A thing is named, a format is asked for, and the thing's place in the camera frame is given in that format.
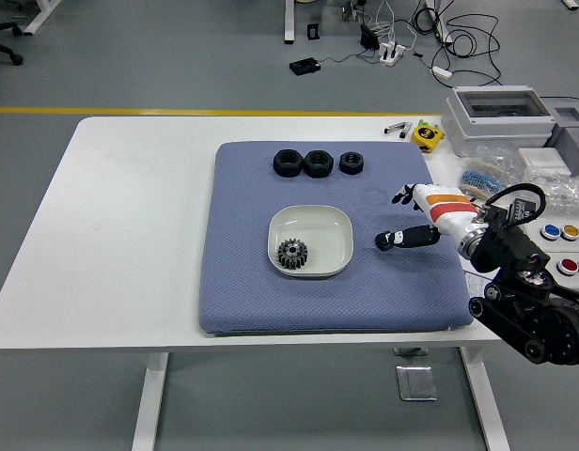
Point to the white desk foot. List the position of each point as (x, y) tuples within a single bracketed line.
[(572, 3), (38, 19)]

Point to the purple white label card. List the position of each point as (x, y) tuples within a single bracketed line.
[(473, 284)]

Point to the small black bracket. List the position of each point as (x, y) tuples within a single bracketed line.
[(313, 32)]

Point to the yellow tape measure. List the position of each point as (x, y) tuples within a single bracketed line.
[(427, 137)]

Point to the small black circuit board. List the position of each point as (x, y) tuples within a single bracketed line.
[(523, 209)]

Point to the large black hex nut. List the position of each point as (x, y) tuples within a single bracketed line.
[(317, 164), (287, 164)]

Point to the black box on floor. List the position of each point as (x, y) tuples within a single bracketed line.
[(305, 66)]

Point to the metal table bracket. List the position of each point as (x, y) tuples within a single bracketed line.
[(411, 350)]

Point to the white desk leg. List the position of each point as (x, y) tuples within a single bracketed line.
[(290, 21)]

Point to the small black gear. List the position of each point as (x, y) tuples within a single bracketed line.
[(379, 244)]

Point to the small white box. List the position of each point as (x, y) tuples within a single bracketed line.
[(541, 157)]

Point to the small black hex nut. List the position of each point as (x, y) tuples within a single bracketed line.
[(351, 163)]

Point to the clear plastic bag of parts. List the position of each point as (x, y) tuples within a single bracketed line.
[(562, 188)]

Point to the white power adapter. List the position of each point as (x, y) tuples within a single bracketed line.
[(442, 72)]

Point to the metal floor plate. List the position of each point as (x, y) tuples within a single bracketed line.
[(415, 383)]

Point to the blue resistor tape roll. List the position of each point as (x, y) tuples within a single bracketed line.
[(477, 178)]

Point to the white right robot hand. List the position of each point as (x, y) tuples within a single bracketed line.
[(451, 211)]

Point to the grey blue-yellow-red button box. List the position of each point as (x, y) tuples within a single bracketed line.
[(559, 244)]

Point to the large dark metal gear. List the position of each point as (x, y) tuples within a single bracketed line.
[(292, 254)]

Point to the black office chair base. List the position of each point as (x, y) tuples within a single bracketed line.
[(3, 49)]

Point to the grey enclosure with clear lid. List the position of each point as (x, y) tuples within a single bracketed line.
[(496, 127)]

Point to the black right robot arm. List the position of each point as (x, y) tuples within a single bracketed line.
[(529, 310)]

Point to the grey box with orange button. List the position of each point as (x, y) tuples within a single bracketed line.
[(571, 141)]

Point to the grey red-green button box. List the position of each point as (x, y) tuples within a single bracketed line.
[(568, 275)]

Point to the blue-grey padded mat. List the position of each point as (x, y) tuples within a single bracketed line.
[(252, 291)]

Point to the white square dish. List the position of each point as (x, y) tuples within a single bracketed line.
[(322, 230)]

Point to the white power strip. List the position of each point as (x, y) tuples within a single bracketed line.
[(392, 52)]

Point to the black power adapter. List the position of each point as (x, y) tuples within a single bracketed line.
[(368, 36)]

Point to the white table leg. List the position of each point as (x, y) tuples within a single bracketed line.
[(487, 404), (151, 399)]

